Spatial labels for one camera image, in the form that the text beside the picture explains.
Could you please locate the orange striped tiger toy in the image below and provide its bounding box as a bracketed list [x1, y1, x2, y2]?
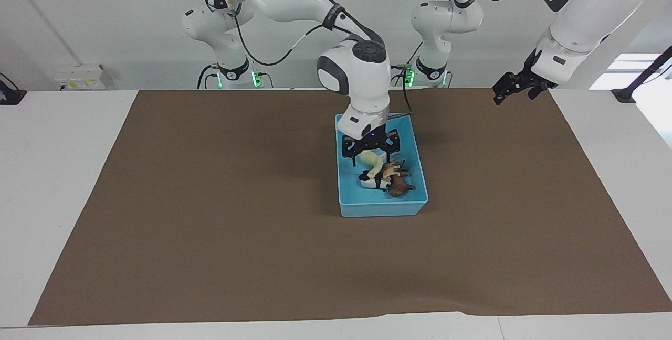
[380, 158, 408, 184]

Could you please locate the cream llama toy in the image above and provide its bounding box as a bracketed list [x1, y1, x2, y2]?
[359, 151, 387, 181]

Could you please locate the black white panda toy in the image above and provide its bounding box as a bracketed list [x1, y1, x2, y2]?
[358, 169, 392, 191]

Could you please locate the brown lion toy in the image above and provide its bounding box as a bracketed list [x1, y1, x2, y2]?
[387, 171, 417, 198]

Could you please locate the light blue storage box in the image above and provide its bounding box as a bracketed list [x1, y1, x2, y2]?
[335, 113, 429, 218]

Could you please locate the brown table mat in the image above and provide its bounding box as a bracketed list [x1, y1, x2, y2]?
[29, 88, 672, 326]

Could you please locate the black table clamp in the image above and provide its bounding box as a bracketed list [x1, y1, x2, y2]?
[0, 72, 27, 106]

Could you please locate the black base cable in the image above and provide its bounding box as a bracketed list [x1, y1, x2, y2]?
[391, 41, 423, 89]
[197, 63, 275, 90]

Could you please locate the black camera stand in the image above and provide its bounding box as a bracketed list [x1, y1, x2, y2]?
[611, 45, 672, 104]

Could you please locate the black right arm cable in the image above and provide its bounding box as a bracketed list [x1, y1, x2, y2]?
[207, 0, 413, 118]

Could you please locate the white wall socket box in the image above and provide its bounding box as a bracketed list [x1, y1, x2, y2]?
[55, 64, 107, 92]

